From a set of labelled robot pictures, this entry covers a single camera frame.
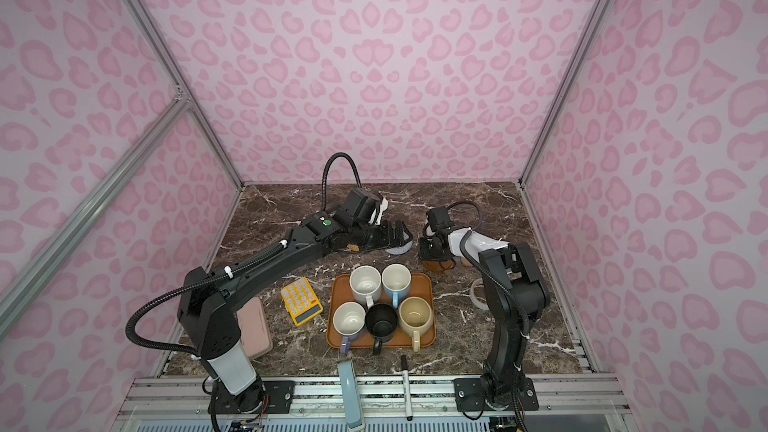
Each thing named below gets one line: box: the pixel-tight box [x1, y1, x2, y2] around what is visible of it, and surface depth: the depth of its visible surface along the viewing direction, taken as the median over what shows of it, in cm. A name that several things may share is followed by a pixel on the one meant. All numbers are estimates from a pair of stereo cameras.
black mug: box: [365, 302, 399, 355], surface depth 80 cm
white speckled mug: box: [349, 265, 382, 309], surface depth 87 cm
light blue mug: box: [381, 263, 412, 308], surface depth 86 cm
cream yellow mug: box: [398, 296, 433, 352], surface depth 80 cm
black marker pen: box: [401, 354, 414, 421], surface depth 75 cm
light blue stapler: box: [337, 360, 364, 431], surface depth 73 cm
